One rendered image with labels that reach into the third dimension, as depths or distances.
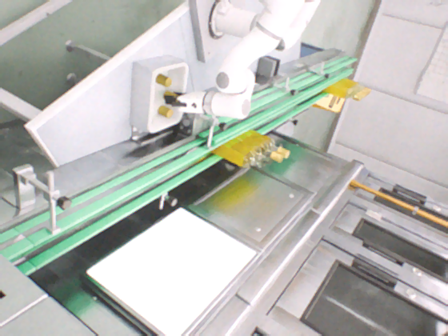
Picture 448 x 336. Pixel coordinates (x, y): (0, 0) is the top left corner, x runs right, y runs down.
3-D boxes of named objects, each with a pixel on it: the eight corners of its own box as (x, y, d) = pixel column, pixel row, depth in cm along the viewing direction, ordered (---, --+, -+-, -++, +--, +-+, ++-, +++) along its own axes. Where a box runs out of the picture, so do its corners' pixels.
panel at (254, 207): (78, 279, 105) (174, 356, 91) (78, 271, 104) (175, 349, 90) (246, 165, 175) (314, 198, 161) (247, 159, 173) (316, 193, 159)
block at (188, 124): (177, 130, 146) (191, 138, 143) (179, 107, 141) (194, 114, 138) (182, 128, 149) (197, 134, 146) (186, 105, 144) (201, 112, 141)
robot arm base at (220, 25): (206, 4, 135) (246, 14, 129) (226, -14, 141) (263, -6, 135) (213, 42, 148) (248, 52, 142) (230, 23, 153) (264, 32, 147)
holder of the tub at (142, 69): (128, 138, 135) (145, 146, 131) (133, 61, 121) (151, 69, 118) (162, 125, 148) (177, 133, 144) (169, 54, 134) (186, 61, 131)
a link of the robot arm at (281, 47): (247, 25, 133) (290, 36, 127) (265, 3, 139) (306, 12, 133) (249, 47, 141) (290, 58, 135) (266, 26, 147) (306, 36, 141)
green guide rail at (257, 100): (201, 118, 143) (218, 126, 140) (202, 115, 143) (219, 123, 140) (346, 57, 278) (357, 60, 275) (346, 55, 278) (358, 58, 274)
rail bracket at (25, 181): (2, 202, 98) (59, 246, 89) (-6, 145, 90) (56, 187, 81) (20, 194, 102) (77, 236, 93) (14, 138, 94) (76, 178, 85)
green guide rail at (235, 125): (198, 135, 147) (215, 143, 144) (198, 133, 147) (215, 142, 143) (342, 66, 282) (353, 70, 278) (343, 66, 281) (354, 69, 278)
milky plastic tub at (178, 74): (130, 125, 132) (148, 135, 128) (133, 61, 121) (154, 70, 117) (164, 113, 145) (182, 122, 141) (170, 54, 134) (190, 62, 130)
